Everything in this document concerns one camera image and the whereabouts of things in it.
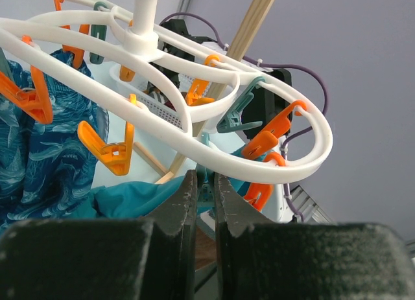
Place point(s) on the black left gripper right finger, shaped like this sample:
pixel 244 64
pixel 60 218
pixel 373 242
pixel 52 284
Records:
pixel 261 259

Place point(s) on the white round clip hanger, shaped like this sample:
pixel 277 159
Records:
pixel 131 39

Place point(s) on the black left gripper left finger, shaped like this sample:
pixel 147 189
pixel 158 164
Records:
pixel 146 258

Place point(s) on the white perforated plastic basket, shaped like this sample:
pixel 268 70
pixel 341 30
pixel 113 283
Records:
pixel 263 107

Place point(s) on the teal hanger clip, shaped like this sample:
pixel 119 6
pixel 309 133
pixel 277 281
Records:
pixel 232 120
pixel 205 199

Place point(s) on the dark blue patterned cloth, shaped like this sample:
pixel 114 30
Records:
pixel 46 172

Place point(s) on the teal plain cloth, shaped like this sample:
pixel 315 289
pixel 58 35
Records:
pixel 129 200

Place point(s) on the socks pile in basket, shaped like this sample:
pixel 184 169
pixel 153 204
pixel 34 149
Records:
pixel 159 96

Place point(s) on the orange front hanger clip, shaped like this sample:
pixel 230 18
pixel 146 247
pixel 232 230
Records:
pixel 258 194

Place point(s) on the orange hanger clip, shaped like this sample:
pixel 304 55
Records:
pixel 116 157
pixel 268 137
pixel 33 100
pixel 258 194

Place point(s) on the aluminium table frame rail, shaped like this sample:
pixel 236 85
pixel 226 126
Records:
pixel 312 212

